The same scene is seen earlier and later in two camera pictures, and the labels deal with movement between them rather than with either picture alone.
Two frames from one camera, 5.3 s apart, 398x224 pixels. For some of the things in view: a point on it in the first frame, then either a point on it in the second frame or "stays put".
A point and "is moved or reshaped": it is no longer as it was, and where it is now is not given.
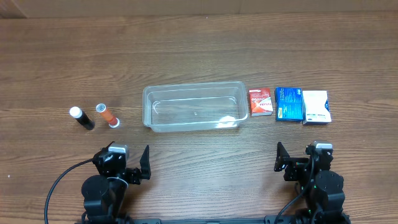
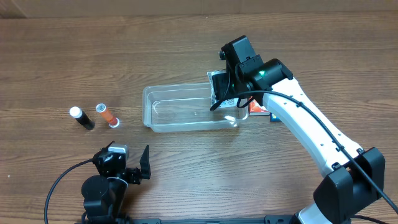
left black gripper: (145, 161) stays put
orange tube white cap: (113, 122) stays put
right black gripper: (294, 164) to (219, 81)
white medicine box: (316, 111) to (226, 103)
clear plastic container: (193, 106) stays put
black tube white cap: (80, 116) stays put
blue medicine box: (288, 105) is moved or reshaped
